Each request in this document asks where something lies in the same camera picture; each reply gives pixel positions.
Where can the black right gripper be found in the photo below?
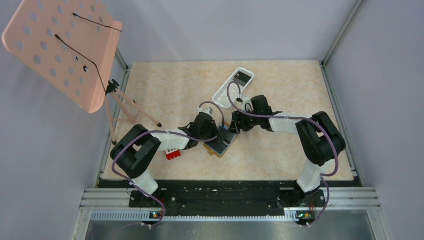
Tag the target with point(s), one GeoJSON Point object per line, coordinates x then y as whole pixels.
{"type": "Point", "coordinates": [237, 122]}

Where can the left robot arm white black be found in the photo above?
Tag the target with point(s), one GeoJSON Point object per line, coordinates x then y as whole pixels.
{"type": "Point", "coordinates": [136, 150]}

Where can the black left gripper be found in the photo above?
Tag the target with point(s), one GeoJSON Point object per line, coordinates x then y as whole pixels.
{"type": "Point", "coordinates": [211, 131]}

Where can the black credit card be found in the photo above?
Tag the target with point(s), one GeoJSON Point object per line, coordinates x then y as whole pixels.
{"type": "Point", "coordinates": [226, 136]}

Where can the white perforated plastic tray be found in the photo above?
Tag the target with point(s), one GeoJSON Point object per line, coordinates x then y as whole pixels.
{"type": "Point", "coordinates": [230, 90]}

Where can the red white grid card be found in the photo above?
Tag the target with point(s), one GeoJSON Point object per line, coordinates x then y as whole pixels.
{"type": "Point", "coordinates": [172, 154]}

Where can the pink perforated music stand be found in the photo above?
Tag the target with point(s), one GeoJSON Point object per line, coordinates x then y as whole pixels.
{"type": "Point", "coordinates": [72, 44]}

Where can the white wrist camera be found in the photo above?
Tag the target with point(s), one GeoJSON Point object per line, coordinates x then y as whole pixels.
{"type": "Point", "coordinates": [208, 110]}
{"type": "Point", "coordinates": [246, 104]}

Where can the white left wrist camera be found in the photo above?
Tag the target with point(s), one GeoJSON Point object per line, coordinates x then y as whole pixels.
{"type": "Point", "coordinates": [208, 110]}

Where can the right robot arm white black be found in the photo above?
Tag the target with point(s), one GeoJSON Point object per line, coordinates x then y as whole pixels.
{"type": "Point", "coordinates": [320, 139]}

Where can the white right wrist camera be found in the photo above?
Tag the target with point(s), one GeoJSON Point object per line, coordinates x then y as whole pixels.
{"type": "Point", "coordinates": [246, 104]}

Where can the black card stack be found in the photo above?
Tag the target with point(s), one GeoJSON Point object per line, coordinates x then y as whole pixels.
{"type": "Point", "coordinates": [242, 78]}

